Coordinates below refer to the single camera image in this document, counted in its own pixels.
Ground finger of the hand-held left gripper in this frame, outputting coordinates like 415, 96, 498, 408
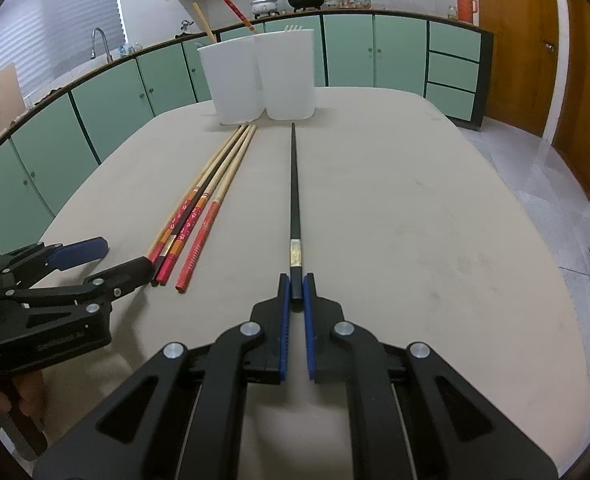
22, 256, 155, 314
0, 236, 110, 287

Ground green base kitchen cabinets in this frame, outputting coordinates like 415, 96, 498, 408
0, 10, 496, 261

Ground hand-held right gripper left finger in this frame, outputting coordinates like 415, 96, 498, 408
32, 272, 296, 480

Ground white plastic utensil holder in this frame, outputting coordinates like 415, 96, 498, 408
196, 30, 318, 125

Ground black chopstick gold band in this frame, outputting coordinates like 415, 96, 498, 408
289, 122, 306, 311

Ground plain tan bamboo chopstick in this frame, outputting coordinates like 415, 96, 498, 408
191, 2, 219, 45

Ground red single chopstick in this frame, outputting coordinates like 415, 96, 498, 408
207, 0, 260, 36

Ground wooden door with handle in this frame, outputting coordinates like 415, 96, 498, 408
475, 0, 560, 139

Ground plain wooden door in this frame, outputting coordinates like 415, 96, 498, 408
550, 0, 590, 201

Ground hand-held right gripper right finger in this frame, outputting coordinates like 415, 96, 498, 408
302, 272, 560, 480

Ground white window blinds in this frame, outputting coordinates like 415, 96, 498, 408
0, 0, 126, 98

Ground row of patterned chopsticks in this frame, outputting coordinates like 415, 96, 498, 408
146, 123, 257, 292

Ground metal kitchen faucet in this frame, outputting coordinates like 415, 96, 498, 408
91, 28, 114, 64

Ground person's left hand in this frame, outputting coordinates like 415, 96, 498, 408
0, 370, 47, 436

